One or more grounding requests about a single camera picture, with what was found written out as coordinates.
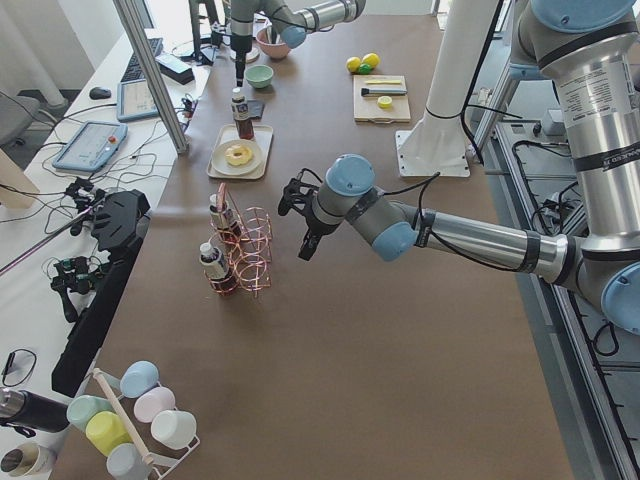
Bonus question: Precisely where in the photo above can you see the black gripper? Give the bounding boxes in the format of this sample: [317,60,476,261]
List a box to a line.
[230,33,253,86]
[278,169,325,260]

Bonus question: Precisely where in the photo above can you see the tea bottle dark liquid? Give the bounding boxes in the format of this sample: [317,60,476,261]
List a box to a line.
[231,87,255,140]

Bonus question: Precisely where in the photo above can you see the tea bottle rear slot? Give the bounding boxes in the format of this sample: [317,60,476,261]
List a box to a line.
[209,193,241,242]

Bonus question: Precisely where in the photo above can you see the tea bottle slot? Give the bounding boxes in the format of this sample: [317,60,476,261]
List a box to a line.
[199,241,238,296]
[209,193,241,242]

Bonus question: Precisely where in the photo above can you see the beige serving tray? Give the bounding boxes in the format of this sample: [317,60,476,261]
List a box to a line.
[207,124,273,180]

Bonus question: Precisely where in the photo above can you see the tea bottle front slot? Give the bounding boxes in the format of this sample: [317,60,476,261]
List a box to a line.
[199,241,238,296]

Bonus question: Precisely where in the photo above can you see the green bowl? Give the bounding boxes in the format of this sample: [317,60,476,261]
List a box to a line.
[245,65,274,89]

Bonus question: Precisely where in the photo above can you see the pink bowl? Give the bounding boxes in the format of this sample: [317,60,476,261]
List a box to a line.
[255,25,291,60]

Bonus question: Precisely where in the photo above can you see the grey folded cloth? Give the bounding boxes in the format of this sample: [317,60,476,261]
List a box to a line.
[247,99,265,120]

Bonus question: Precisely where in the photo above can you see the glazed donut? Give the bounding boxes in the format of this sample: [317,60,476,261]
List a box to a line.
[224,144,253,167]

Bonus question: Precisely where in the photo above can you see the white plate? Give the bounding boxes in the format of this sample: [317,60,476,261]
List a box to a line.
[211,139,264,176]

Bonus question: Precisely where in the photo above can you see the black keyboard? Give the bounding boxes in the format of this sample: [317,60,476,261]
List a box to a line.
[119,37,165,84]

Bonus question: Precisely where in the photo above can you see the blue teach pendant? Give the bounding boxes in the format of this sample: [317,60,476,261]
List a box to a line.
[116,79,159,123]
[52,121,128,173]

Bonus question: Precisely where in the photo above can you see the yellow lemon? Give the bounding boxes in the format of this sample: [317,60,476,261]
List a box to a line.
[362,52,380,69]
[346,56,362,73]

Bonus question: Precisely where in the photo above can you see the green lime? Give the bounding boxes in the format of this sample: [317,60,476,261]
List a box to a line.
[357,63,372,75]

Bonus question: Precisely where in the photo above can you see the steel muddler black tip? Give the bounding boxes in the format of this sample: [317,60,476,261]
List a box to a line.
[360,87,407,97]

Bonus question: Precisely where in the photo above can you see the wooden cutting board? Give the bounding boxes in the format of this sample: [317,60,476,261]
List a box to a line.
[353,75,411,123]

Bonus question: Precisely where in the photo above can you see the black computer mouse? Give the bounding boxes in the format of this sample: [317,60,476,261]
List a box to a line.
[89,87,112,100]

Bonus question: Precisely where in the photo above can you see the half lemon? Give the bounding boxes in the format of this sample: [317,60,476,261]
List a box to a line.
[377,96,393,109]

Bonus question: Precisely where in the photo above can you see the yellow plastic knife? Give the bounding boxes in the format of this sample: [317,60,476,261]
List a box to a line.
[365,78,402,85]

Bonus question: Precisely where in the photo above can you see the blue cup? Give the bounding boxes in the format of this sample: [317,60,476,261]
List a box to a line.
[120,360,159,398]

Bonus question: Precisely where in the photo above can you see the pink cup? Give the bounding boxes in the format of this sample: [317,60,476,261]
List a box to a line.
[134,386,176,423]

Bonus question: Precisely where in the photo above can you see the white cup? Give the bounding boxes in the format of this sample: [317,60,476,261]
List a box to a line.
[151,410,197,450]

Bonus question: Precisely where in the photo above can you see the yellow cup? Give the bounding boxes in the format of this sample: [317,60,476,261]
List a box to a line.
[85,411,132,457]

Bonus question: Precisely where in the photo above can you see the mint green cup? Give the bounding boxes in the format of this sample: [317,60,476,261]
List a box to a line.
[66,395,113,432]

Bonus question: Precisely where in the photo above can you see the grey cup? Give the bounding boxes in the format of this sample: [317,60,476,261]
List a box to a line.
[106,443,152,480]

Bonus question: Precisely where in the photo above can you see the black thermos bottle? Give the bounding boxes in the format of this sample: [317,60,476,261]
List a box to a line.
[1,388,69,438]

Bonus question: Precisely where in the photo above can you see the paper cup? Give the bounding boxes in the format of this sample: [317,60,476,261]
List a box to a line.
[1,442,57,478]

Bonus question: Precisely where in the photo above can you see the copper wire bottle rack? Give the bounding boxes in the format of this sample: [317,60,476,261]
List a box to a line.
[210,183,273,298]

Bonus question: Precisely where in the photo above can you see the aluminium frame post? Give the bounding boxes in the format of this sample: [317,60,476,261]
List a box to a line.
[113,0,189,154]

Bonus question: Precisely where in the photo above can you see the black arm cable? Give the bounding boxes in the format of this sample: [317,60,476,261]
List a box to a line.
[294,168,531,274]

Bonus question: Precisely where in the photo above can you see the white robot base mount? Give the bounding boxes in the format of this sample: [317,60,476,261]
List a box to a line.
[396,0,501,177]

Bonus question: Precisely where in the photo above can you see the black camera stand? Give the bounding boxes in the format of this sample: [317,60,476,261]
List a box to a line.
[51,190,150,398]

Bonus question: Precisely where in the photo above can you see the white wire cup rack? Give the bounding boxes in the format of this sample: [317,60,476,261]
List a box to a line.
[90,368,201,479]

